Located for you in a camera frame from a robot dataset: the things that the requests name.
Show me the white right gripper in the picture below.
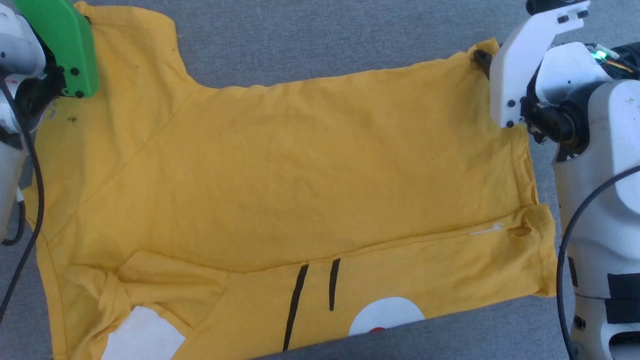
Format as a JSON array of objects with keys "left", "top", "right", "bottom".
[{"left": 472, "top": 0, "right": 592, "bottom": 129}]

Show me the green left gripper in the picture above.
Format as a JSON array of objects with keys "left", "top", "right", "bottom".
[{"left": 13, "top": 0, "right": 100, "bottom": 99}]

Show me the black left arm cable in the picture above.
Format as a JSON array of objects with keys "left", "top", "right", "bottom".
[{"left": 0, "top": 80, "right": 46, "bottom": 323}]

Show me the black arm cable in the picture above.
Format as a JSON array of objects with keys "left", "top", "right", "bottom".
[
  {"left": 556, "top": 165, "right": 640, "bottom": 360},
  {"left": 0, "top": 80, "right": 46, "bottom": 323}
]

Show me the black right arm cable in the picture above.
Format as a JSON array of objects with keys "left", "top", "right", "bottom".
[{"left": 556, "top": 165, "right": 640, "bottom": 360}]

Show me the yellow printed t-shirt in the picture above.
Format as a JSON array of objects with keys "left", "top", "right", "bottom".
[{"left": 22, "top": 0, "right": 558, "bottom": 360}]

